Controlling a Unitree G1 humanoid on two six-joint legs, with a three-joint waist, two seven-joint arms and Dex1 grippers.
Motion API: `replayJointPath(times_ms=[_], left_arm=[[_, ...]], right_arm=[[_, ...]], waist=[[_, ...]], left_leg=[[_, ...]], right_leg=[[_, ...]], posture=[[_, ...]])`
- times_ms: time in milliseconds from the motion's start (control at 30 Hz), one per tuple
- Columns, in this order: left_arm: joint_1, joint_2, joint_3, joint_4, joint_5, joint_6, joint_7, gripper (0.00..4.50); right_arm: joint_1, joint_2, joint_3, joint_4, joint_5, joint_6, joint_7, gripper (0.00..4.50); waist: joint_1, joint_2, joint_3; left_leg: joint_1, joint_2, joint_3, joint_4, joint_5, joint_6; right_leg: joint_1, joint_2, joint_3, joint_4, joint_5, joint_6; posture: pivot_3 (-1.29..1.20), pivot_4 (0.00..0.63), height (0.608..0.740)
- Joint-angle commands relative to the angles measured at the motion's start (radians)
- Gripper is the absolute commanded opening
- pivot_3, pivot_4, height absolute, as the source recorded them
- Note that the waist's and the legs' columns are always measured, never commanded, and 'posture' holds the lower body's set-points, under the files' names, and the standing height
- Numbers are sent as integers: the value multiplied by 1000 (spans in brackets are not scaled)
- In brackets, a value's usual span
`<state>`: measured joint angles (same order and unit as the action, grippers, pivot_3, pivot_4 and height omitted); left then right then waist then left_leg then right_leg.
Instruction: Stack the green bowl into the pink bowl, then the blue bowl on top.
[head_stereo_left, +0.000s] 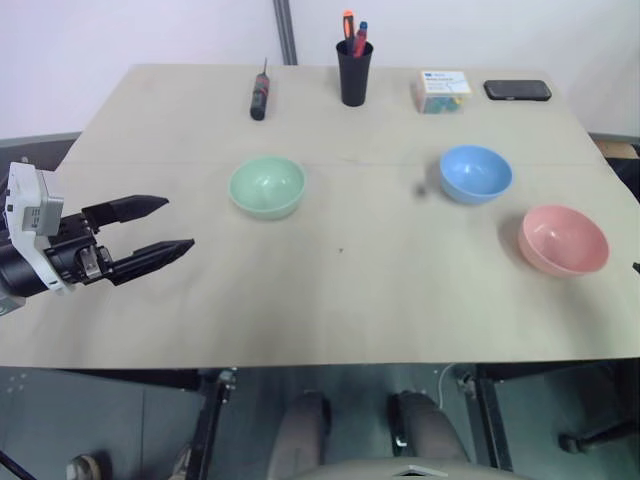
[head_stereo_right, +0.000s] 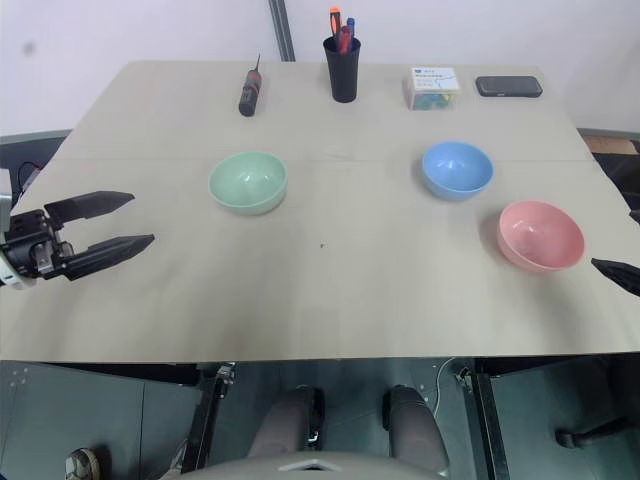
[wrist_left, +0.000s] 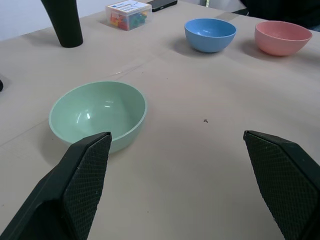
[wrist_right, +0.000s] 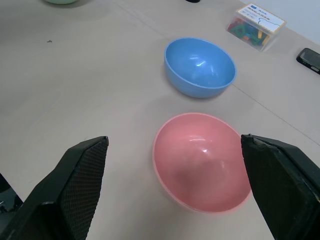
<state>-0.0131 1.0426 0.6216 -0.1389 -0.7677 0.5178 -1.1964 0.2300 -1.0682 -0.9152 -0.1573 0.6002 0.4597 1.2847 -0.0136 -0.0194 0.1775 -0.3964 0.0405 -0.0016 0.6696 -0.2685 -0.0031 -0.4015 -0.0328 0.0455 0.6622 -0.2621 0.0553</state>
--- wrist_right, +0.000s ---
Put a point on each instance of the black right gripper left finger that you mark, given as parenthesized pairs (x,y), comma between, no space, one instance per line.
(75,190)

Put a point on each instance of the green plastic bowl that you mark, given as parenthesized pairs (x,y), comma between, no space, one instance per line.
(60,1)

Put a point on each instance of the pink plastic bowl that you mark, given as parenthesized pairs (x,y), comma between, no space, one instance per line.
(200,165)

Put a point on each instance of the small black round object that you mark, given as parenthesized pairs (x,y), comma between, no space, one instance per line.
(192,1)

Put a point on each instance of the black phone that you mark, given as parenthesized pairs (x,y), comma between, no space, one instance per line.
(309,60)

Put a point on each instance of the clear box of colourful pieces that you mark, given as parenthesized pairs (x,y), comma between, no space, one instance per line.
(255,27)

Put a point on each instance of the blue plastic bowl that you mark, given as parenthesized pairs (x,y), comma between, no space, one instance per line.
(200,67)

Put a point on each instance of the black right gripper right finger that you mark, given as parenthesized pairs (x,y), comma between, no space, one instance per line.
(282,185)

